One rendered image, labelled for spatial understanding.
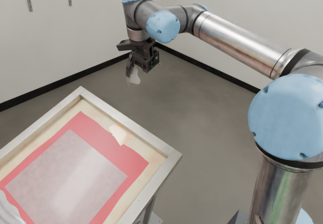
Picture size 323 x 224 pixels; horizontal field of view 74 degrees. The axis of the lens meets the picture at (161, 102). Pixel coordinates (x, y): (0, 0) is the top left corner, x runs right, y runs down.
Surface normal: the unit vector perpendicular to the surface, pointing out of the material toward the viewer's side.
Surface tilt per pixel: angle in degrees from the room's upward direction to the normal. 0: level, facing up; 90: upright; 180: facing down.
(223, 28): 45
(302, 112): 83
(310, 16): 90
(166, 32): 95
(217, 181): 0
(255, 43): 51
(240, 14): 90
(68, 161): 18
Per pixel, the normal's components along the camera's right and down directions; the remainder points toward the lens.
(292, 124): -0.77, 0.18
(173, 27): 0.60, 0.63
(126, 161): -0.04, -0.59
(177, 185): 0.15, -0.77
